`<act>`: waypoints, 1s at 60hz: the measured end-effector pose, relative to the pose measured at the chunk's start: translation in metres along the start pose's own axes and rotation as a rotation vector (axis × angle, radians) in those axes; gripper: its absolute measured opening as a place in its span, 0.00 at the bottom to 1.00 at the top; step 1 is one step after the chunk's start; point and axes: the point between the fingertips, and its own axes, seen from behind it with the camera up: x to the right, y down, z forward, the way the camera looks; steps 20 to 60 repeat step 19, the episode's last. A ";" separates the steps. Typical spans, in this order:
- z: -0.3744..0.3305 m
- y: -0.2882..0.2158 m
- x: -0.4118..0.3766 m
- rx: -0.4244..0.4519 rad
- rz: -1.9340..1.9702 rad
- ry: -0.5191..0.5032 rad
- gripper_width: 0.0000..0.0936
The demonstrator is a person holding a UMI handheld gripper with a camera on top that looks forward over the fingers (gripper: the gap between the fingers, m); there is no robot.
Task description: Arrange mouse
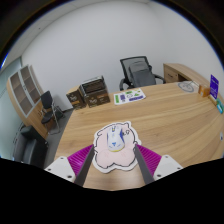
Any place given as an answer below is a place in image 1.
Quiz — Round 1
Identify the small brown cardboard box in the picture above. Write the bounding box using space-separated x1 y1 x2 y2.
65 87 88 110

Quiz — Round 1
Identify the grey mesh office chair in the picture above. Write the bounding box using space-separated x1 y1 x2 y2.
118 55 167 92

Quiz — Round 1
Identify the large brown cardboard box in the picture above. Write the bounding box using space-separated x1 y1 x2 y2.
80 87 111 108

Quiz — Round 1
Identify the green wipes pack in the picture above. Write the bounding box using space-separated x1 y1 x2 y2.
215 98 224 114

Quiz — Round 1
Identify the black leather armchair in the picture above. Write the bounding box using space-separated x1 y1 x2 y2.
12 124 49 168

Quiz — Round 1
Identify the black visitor chair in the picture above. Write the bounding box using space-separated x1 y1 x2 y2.
39 90 64 134

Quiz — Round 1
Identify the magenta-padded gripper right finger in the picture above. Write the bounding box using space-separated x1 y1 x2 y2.
133 144 184 186

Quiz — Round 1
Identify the round grey mouse pad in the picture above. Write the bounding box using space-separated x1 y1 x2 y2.
177 80 201 93

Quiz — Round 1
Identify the purple upright package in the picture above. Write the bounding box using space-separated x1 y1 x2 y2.
209 74 220 101

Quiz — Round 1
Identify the wooden shelf unit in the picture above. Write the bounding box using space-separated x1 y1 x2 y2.
6 64 49 139

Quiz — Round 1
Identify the wooden side desk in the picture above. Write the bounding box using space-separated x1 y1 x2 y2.
163 62 214 88

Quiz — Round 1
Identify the black box with window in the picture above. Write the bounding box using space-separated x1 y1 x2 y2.
80 75 107 94

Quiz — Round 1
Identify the white printed sticker sheet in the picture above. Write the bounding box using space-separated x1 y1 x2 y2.
113 87 147 106

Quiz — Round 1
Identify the pink pig-shaped mouse pad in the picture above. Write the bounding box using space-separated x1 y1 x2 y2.
91 120 142 174

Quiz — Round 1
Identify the white blue yellow computer mouse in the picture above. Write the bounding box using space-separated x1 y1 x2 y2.
105 125 126 153

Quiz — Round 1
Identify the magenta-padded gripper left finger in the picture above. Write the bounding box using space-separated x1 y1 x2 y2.
43 144 96 187

